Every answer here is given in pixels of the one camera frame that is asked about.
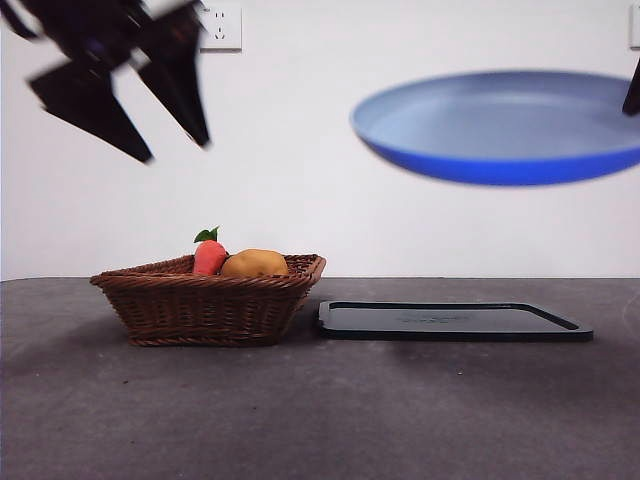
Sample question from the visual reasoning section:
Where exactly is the blue round plate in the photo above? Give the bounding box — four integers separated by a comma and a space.
349, 69, 640, 187

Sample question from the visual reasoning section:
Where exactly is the orange toy carrot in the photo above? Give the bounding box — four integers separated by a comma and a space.
193, 226, 230, 277

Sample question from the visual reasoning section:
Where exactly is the yellow-brown potato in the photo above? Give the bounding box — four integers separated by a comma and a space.
220, 248, 290, 278

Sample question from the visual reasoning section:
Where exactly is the brown wicker basket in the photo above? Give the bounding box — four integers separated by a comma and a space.
89, 253, 328, 348

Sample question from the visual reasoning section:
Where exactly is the black flat tray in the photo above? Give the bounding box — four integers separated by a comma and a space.
316, 300, 595, 343

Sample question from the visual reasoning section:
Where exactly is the white wall socket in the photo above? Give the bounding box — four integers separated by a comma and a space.
198, 4, 243, 54

